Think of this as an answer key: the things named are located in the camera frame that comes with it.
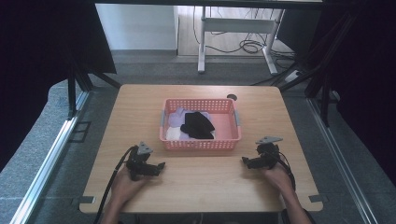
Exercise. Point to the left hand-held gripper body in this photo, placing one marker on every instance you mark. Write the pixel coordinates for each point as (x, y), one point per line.
(138, 161)

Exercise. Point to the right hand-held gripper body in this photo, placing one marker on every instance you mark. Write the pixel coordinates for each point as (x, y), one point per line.
(268, 155)

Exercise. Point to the person's right hand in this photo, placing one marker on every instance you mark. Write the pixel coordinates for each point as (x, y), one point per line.
(278, 180)

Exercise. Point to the person's left hand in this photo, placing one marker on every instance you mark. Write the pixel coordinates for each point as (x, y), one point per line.
(124, 186)

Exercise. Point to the white cloth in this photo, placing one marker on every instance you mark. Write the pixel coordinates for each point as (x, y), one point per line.
(172, 133)

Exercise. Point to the pink plastic basket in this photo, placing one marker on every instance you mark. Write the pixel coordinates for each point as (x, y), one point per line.
(199, 145)

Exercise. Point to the light purple cloth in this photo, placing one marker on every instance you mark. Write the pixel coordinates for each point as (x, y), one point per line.
(175, 118)

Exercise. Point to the black cloth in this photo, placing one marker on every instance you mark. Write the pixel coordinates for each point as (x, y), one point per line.
(197, 125)

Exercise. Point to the dark round table grommet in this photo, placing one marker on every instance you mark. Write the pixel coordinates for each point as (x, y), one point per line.
(232, 97)

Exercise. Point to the black metal stand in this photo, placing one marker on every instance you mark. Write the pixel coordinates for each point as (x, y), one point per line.
(325, 93)
(72, 90)

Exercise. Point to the black curtain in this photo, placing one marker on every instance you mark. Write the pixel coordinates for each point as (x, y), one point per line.
(37, 62)
(367, 77)

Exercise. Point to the dark panel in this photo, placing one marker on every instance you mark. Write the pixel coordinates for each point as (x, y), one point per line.
(297, 29)

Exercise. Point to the grey table corner bracket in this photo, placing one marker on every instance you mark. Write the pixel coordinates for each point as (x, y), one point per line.
(87, 199)
(316, 198)

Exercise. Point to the aluminium rail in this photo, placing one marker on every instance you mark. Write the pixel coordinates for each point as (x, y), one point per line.
(339, 155)
(46, 166)

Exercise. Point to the white metal desk frame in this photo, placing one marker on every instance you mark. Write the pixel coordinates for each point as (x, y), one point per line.
(236, 25)

